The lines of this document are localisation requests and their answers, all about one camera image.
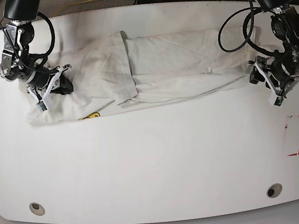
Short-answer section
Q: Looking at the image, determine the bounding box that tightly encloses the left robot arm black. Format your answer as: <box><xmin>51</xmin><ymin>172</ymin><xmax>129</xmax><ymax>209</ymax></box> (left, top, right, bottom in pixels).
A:
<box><xmin>235</xmin><ymin>0</ymin><xmax>299</xmax><ymax>106</ymax></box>

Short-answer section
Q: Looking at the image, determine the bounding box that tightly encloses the left table cable grommet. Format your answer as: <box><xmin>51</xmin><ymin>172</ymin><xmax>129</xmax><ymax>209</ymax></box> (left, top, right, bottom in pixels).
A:
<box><xmin>29</xmin><ymin>203</ymin><xmax>45</xmax><ymax>216</ymax></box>

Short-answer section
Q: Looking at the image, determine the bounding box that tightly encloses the right table cable grommet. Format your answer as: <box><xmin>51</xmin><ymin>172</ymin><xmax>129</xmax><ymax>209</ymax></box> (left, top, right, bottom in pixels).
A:
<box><xmin>266</xmin><ymin>183</ymin><xmax>283</xmax><ymax>199</ymax></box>

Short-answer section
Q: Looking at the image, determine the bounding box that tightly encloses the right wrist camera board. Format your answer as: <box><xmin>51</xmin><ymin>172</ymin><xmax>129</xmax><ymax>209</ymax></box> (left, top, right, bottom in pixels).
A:
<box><xmin>36</xmin><ymin>98</ymin><xmax>51</xmax><ymax>113</ymax></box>

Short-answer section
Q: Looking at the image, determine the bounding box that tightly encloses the red tape rectangle marking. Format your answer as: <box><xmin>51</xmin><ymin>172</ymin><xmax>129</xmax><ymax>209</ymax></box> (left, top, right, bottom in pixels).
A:
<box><xmin>284</xmin><ymin>115</ymin><xmax>299</xmax><ymax>157</ymax></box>

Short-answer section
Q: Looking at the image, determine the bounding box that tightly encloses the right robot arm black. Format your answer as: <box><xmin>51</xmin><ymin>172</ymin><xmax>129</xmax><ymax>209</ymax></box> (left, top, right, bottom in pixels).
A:
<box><xmin>0</xmin><ymin>0</ymin><xmax>74</xmax><ymax>101</ymax></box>

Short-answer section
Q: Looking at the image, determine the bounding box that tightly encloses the yellow cable on floor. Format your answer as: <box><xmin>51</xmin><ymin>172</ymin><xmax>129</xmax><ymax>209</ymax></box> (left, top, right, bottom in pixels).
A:
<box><xmin>53</xmin><ymin>0</ymin><xmax>107</xmax><ymax>17</ymax></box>

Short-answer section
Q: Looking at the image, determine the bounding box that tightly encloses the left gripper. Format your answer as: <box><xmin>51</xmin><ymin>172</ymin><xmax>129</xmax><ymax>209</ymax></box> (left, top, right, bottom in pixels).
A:
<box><xmin>248</xmin><ymin>55</ymin><xmax>299</xmax><ymax>97</ymax></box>

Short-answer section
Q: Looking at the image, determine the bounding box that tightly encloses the white t-shirt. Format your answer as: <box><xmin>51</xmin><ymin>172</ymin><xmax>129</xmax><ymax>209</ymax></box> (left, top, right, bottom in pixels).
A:
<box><xmin>27</xmin><ymin>28</ymin><xmax>257</xmax><ymax>126</ymax></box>

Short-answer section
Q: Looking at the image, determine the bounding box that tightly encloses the table cable grommet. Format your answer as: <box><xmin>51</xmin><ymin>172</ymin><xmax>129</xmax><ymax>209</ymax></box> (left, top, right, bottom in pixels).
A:
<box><xmin>29</xmin><ymin>203</ymin><xmax>45</xmax><ymax>216</ymax></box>
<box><xmin>266</xmin><ymin>183</ymin><xmax>283</xmax><ymax>199</ymax></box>

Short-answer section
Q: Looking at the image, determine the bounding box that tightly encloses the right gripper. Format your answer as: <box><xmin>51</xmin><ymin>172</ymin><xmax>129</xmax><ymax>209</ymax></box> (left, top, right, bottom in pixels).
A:
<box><xmin>25</xmin><ymin>64</ymin><xmax>74</xmax><ymax>103</ymax></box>

